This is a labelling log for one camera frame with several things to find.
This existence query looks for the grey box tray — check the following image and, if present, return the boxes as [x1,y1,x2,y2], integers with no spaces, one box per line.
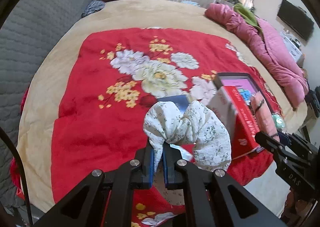
[212,72,265,108]

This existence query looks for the white cabinet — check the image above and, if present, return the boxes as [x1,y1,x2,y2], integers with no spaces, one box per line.
[280,31,305,64]

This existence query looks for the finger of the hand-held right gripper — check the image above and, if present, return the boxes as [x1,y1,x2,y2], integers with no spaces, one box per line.
[254,131,285,154]
[278,131,314,147]

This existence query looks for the beige blanket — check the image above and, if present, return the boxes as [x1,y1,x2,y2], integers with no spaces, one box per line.
[16,0,309,215]

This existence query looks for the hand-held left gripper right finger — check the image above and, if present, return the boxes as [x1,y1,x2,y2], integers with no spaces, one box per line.
[162,143,288,227]

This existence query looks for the person's right hand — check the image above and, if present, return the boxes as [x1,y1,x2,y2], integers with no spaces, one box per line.
[285,188,317,217]

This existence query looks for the green tissue packet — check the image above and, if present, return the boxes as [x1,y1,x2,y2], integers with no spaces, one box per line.
[271,114,287,130]

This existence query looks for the black cable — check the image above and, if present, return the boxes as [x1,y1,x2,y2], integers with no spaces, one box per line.
[0,127,34,227]

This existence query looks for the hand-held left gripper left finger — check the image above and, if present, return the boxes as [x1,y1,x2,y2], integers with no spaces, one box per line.
[32,142,155,227]

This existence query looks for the pink quilt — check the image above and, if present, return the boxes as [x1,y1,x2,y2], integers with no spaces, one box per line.
[204,3,309,111]

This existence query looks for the blue patterned cloth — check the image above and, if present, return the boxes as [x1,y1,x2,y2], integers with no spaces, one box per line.
[81,0,105,18]

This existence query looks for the pink book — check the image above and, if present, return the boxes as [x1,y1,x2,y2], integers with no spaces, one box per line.
[221,78,258,98]

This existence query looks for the red cardboard box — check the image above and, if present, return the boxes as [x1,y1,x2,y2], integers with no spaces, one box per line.
[208,85,263,154]

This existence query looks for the red floral blanket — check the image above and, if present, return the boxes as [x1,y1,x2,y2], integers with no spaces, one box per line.
[51,27,283,227]

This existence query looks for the white floral scrunchie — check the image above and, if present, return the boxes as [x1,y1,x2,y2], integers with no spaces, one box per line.
[143,100,232,174]

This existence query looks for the black television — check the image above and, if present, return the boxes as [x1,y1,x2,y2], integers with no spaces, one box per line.
[277,0,315,42]

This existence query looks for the grey quilted sofa cover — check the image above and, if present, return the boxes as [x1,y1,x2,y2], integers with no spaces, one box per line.
[0,0,92,207]

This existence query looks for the green cloth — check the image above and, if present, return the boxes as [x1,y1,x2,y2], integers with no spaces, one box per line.
[234,3,259,28]

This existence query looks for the dark bag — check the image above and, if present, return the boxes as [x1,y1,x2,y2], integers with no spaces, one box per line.
[306,90,320,118]

